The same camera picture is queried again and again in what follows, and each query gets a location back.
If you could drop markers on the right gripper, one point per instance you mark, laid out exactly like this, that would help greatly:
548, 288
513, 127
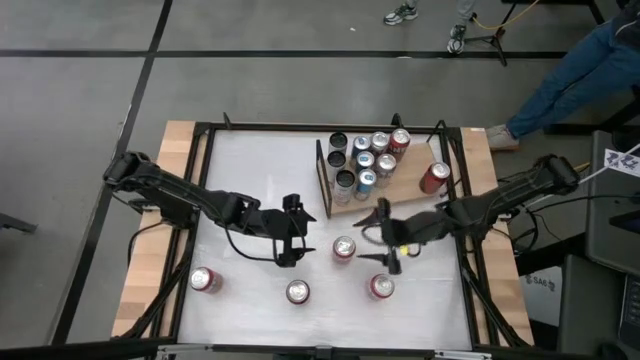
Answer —
415, 229

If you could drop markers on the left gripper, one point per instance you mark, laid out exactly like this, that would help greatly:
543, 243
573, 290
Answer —
280, 230

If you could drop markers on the red Fanta can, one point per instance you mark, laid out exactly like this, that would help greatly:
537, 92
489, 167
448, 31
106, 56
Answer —
382, 286
344, 247
399, 145

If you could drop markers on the red black Coca-Cola can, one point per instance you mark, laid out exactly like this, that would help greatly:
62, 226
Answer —
298, 291

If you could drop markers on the light blue Red Bull can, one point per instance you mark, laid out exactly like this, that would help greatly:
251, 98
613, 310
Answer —
366, 182

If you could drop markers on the silver Diet Coke can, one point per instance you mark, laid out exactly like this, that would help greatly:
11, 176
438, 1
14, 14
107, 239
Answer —
380, 142
385, 167

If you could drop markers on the red soda can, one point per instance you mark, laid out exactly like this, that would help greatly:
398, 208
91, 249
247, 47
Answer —
205, 279
434, 179

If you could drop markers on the blue silver Red Bull can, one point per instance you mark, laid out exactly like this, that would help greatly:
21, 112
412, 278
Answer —
365, 161

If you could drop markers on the teal Red Bull can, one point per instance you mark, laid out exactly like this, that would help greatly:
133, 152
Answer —
360, 146

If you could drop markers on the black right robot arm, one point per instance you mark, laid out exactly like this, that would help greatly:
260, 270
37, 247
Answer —
500, 200

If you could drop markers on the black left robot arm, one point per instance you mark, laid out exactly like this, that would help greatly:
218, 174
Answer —
175, 192

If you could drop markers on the silver aluminium bar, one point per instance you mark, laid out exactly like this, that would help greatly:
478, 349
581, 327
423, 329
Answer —
462, 355
185, 348

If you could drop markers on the white cardboard box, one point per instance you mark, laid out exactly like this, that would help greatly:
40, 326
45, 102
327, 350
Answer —
542, 295

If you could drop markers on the dark grey cabinet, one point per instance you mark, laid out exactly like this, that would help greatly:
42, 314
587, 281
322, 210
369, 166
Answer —
590, 305

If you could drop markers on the person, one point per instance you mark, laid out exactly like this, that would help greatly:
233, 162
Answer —
575, 75
401, 15

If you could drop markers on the black tripod stand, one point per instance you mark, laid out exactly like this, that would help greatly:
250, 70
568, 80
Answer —
495, 37

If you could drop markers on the white marker paper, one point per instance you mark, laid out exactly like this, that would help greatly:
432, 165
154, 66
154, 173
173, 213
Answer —
622, 162

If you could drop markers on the black stand foot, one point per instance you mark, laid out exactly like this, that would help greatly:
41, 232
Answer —
17, 222

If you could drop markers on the wooden shelf with black frame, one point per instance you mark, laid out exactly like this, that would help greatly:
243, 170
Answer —
405, 185

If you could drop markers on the black metal table frame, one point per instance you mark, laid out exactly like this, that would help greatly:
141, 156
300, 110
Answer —
325, 128

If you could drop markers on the black camera rig crossbar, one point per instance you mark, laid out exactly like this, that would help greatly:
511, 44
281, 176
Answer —
75, 350

